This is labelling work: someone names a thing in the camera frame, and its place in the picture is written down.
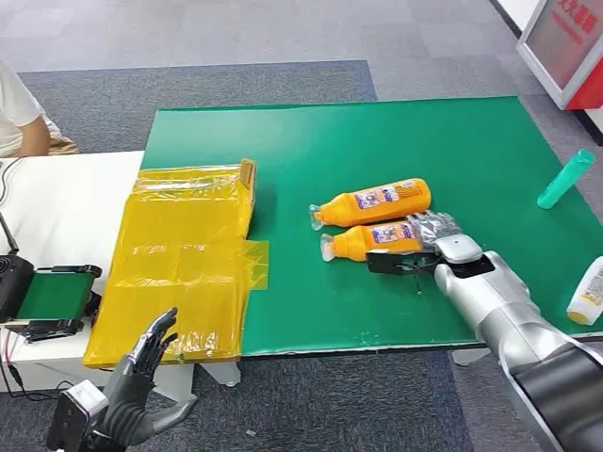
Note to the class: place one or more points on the teal plastic bottle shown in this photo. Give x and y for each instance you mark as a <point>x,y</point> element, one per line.
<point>565,178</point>

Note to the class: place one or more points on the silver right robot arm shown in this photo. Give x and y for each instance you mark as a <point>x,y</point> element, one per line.
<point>513,318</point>

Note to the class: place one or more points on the black rod antenna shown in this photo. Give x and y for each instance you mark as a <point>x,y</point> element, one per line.
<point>7,232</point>

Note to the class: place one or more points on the white bottle with yellow cap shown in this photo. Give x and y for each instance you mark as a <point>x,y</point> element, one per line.
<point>589,293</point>

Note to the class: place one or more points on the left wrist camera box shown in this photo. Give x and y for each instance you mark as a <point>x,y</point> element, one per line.
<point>75,412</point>

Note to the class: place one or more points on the yellow plastic-wrapped box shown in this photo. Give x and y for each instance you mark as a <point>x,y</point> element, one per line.
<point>183,262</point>

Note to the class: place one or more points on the green table mat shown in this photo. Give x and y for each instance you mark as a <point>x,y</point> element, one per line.
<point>471,150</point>

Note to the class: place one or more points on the orange bottle with clear cap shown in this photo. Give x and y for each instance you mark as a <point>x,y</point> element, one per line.
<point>372,240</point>
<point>376,201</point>

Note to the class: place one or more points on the black device box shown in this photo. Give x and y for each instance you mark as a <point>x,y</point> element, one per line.
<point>13,284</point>

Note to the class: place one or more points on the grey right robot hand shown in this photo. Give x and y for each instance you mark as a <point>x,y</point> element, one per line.
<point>435,226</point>

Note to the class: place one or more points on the person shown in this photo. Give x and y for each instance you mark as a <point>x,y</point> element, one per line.
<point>19,112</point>

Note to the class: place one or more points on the small green conveyor belt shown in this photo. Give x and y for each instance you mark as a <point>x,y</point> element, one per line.
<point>54,296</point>

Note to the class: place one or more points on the white table foot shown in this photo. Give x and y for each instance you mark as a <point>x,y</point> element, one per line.
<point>221,373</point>
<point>471,356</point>
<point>176,399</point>

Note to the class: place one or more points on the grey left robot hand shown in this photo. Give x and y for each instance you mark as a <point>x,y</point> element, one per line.
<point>141,368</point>

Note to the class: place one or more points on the red and white display stand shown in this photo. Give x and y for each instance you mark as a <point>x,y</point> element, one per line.
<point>565,43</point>

